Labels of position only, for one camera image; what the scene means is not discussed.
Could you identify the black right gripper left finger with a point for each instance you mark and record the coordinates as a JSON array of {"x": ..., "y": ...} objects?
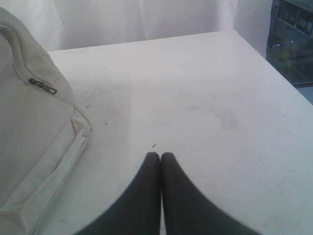
[{"x": 138, "y": 209}]

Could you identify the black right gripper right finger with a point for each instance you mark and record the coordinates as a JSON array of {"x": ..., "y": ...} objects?
[{"x": 187, "y": 211}]

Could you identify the beige duffel bag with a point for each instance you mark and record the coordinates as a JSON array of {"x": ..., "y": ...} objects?
[{"x": 43, "y": 130}]

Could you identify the white backdrop curtain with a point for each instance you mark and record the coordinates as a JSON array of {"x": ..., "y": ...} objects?
[{"x": 65, "y": 24}]

